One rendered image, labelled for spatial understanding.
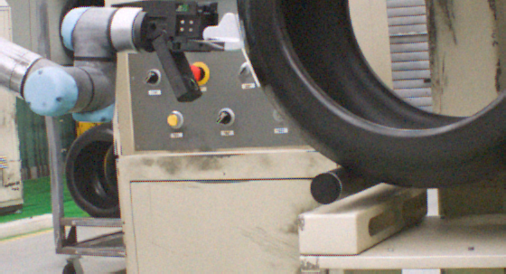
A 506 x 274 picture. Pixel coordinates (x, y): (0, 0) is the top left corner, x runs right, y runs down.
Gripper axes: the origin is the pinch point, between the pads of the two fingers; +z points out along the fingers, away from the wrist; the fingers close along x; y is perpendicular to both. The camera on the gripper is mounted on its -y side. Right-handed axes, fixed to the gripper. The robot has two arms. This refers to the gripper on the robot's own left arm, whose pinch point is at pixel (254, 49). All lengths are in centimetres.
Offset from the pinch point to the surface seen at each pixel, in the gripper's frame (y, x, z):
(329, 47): 0.6, 14.7, 6.4
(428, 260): -26.6, -11.1, 33.1
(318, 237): -25.2, -11.2, 16.7
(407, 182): -16.6, -8.1, 28.2
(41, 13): 5, 282, -267
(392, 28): 4, 917, -282
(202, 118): -18, 57, -40
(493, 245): -24.9, -4.2, 40.8
